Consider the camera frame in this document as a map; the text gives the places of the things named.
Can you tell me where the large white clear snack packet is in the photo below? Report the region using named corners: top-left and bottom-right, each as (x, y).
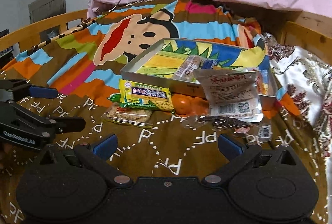
top-left (193, 68), bottom-right (264, 124)

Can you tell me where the silver tin box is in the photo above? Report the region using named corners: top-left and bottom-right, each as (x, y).
top-left (120, 37), bottom-right (282, 110)

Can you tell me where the dark striped object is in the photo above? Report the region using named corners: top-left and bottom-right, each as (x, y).
top-left (0, 29), bottom-right (14, 64)

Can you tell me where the floral satin cloth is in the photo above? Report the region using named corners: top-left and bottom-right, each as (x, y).
top-left (261, 32), bottom-right (332, 158)

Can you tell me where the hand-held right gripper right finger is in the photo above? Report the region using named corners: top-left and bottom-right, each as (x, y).
top-left (202, 133), bottom-right (297, 187)

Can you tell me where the small clear barcoded packet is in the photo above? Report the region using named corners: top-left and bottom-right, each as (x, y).
top-left (259, 120), bottom-right (273, 142)

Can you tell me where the small orange mandarin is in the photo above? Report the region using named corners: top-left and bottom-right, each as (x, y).
top-left (191, 96), bottom-right (210, 115)
top-left (171, 94), bottom-right (193, 114)

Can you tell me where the orange snack packet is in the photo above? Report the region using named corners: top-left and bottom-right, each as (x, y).
top-left (255, 70), bottom-right (269, 95)

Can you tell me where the wooden bed frame board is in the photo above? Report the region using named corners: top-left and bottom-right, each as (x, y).
top-left (279, 10), bottom-right (332, 55)

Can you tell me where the dark meat snack packet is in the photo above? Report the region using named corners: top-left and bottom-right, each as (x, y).
top-left (199, 114), bottom-right (254, 134)

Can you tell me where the grey door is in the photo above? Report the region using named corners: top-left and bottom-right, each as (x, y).
top-left (28, 0), bottom-right (66, 24)

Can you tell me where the blue and white snack packet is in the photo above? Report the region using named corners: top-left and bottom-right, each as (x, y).
top-left (200, 58), bottom-right (220, 71)

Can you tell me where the leopard print strap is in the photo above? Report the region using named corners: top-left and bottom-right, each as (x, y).
top-left (27, 19), bottom-right (98, 56)

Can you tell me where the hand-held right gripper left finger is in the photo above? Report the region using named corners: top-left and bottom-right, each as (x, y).
top-left (38, 133), bottom-right (133, 187)

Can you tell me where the green and yellow snack packet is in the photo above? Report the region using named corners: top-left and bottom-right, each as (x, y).
top-left (118, 79), bottom-right (173, 112)

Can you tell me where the clear peanut brittle packet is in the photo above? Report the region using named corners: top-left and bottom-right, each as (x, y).
top-left (101, 104), bottom-right (154, 128)

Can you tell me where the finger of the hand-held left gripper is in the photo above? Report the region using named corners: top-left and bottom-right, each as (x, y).
top-left (0, 79), bottom-right (59, 101)
top-left (0, 101), bottom-right (87, 137)

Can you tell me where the cartoon monkey printed blanket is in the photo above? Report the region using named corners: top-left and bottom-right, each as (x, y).
top-left (0, 0), bottom-right (330, 214)

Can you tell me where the clear nut candy packet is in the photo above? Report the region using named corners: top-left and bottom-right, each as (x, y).
top-left (173, 55), bottom-right (203, 82)

